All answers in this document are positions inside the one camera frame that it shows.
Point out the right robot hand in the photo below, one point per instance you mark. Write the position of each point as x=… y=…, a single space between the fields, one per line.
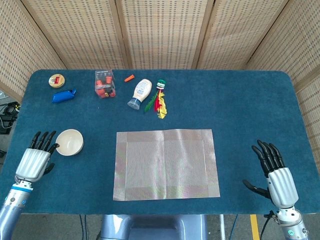
x=282 y=185

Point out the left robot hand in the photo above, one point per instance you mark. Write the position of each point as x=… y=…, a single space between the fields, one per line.
x=32 y=163

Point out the white bowl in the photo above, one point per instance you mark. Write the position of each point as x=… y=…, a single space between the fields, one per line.
x=69 y=142

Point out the brown woven placemat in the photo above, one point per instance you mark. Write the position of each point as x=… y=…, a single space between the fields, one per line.
x=165 y=165

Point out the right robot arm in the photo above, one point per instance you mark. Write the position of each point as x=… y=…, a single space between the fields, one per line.
x=291 y=225

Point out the blue pouch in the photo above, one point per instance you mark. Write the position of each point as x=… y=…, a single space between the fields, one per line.
x=62 y=96

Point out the white table leg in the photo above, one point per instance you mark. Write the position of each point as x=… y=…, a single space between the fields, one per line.
x=222 y=227

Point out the blue carpet table cover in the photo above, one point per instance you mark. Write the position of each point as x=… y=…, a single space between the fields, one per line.
x=237 y=112

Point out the round tin with red label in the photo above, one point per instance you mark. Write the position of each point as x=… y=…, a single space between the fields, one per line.
x=57 y=81

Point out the clear box with orange items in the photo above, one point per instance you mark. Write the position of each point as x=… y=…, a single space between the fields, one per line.
x=105 y=86

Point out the small orange piece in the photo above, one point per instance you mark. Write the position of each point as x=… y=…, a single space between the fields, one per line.
x=129 y=78

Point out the white squeeze sauce bottle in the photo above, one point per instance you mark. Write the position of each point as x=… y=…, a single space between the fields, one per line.
x=142 y=91

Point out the blue grey robot torso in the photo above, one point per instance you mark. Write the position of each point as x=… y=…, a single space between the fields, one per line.
x=150 y=227

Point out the colourful feather shuttlecock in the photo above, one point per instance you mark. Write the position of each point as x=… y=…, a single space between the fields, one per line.
x=161 y=100

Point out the woven bamboo folding screen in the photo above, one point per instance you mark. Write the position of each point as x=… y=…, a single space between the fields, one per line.
x=162 y=32

